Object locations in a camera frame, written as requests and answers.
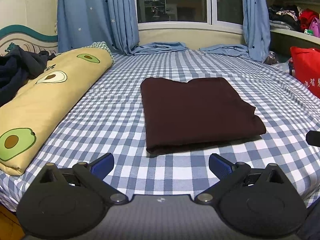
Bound white framed window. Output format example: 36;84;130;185
135;0;243;33

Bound blue left curtain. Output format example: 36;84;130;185
57;0;187;55

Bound teal trimmed headboard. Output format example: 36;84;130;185
1;24;58;56

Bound red fabric bag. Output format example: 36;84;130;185
290;47;320;98

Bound clothes on shelf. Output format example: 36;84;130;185
268;5;319;37

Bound white wall shelf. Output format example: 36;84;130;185
266;0;319;55

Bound blue right curtain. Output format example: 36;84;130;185
200;0;271;62

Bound maroon t-shirt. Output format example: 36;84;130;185
140;77;266;155

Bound blue checkered bed sheet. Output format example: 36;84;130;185
1;50;319;211

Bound dark navy clothes pile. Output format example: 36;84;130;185
0;46;55;106

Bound blue curtain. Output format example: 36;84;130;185
57;0;187;55
200;0;271;62

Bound yellow avocado print quilt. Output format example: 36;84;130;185
1;42;115;176

